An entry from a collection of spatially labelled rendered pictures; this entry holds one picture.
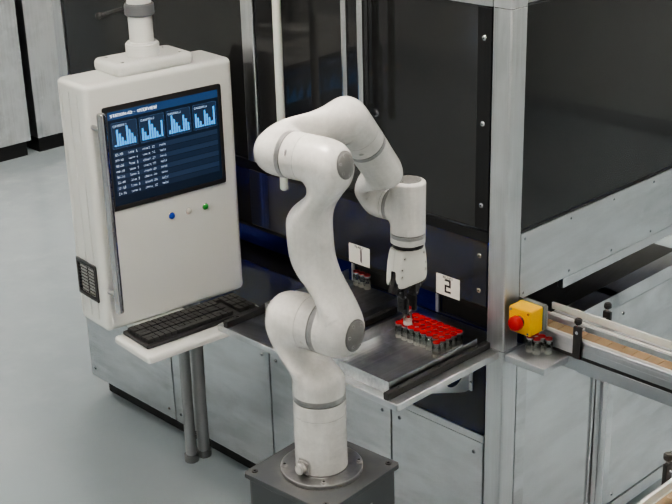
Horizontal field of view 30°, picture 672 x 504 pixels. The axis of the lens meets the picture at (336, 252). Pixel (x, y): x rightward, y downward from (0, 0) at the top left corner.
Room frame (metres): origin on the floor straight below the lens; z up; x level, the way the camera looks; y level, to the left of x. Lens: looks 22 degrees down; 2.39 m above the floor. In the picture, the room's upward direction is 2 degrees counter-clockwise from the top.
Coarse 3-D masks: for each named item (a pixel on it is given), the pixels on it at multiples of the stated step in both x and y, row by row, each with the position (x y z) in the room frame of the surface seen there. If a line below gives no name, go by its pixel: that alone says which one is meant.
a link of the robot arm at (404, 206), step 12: (408, 180) 2.77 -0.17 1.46; (420, 180) 2.77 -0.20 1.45; (396, 192) 2.75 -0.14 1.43; (408, 192) 2.74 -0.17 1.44; (420, 192) 2.75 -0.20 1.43; (384, 204) 2.78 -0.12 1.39; (396, 204) 2.75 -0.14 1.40; (408, 204) 2.74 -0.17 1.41; (420, 204) 2.75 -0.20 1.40; (384, 216) 2.79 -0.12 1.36; (396, 216) 2.75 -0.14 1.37; (408, 216) 2.74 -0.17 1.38; (420, 216) 2.75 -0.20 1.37; (396, 228) 2.75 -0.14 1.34; (408, 228) 2.74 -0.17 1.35; (420, 228) 2.75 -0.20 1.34
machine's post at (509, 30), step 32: (512, 0) 3.01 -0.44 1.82; (512, 32) 3.01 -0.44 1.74; (512, 64) 3.01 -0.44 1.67; (512, 96) 3.01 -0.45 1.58; (512, 128) 3.02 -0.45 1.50; (512, 160) 3.02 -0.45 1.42; (512, 192) 3.02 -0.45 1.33; (512, 224) 3.02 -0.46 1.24; (512, 256) 3.03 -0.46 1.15; (512, 288) 3.03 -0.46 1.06; (512, 384) 3.04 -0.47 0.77; (512, 416) 3.04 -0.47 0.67; (512, 448) 3.04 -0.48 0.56; (512, 480) 3.05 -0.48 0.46
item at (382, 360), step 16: (368, 336) 3.11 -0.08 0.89; (384, 336) 3.13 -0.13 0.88; (368, 352) 3.03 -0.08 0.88; (384, 352) 3.03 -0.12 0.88; (400, 352) 3.03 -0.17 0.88; (416, 352) 3.02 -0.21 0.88; (448, 352) 2.95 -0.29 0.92; (352, 368) 2.89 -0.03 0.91; (368, 368) 2.94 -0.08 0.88; (384, 368) 2.94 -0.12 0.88; (400, 368) 2.93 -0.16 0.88; (416, 368) 2.87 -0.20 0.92; (368, 384) 2.85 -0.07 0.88; (384, 384) 2.81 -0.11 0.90
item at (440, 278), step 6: (438, 276) 3.17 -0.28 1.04; (444, 276) 3.15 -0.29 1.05; (438, 282) 3.17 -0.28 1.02; (444, 282) 3.15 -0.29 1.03; (456, 282) 3.12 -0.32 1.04; (438, 288) 3.17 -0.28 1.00; (444, 288) 3.15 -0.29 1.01; (456, 288) 3.12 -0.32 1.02; (444, 294) 3.15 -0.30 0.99; (450, 294) 3.14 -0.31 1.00; (456, 294) 3.12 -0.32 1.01
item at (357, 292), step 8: (344, 272) 3.52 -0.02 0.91; (352, 280) 3.53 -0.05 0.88; (304, 288) 3.41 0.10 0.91; (352, 288) 3.47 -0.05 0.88; (360, 288) 3.46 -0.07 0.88; (360, 296) 3.40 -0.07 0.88; (368, 296) 3.40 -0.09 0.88; (376, 296) 3.40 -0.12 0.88; (384, 296) 3.40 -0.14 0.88; (392, 296) 3.40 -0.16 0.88; (360, 304) 3.35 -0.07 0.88; (368, 304) 3.35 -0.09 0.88; (376, 304) 3.34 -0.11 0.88; (384, 304) 3.27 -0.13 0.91; (392, 304) 3.30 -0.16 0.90; (368, 312) 3.23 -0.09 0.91; (376, 312) 3.25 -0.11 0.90
